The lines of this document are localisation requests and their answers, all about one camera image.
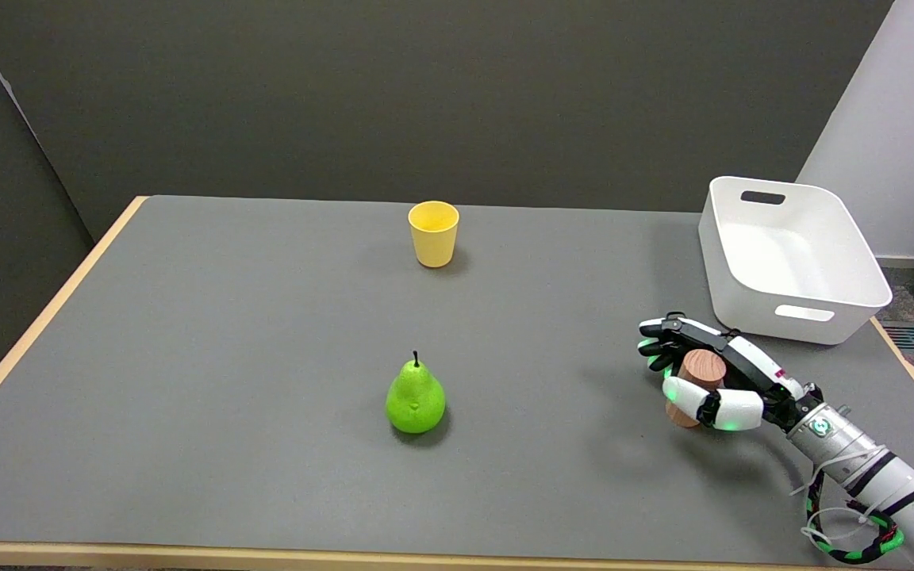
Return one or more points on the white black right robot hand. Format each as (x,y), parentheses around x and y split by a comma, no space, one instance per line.
(731,388)

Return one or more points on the wooden cylinder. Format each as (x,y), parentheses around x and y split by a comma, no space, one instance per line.
(701,369)

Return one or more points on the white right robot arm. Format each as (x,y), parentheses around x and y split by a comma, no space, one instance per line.
(877,476)

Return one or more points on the white plastic bin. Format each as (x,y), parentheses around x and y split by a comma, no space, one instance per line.
(790,258)

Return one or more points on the green pear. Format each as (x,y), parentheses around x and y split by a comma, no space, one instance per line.
(416,399)

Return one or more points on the yellow cup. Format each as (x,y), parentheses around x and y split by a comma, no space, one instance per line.
(433,233)

